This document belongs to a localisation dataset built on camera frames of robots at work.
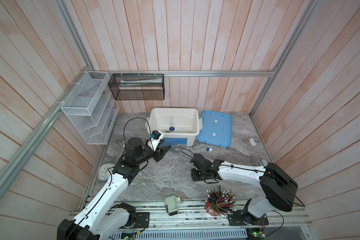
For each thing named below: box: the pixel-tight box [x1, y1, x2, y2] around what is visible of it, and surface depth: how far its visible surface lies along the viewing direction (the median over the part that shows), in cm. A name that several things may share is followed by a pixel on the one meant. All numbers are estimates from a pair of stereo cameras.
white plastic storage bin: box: [145, 107, 203, 147], surface depth 105 cm
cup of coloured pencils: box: [205, 184, 237, 217], surface depth 68 cm
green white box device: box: [164, 195, 183, 216], surface depth 75 cm
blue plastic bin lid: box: [197, 110, 233, 148], surface depth 113 cm
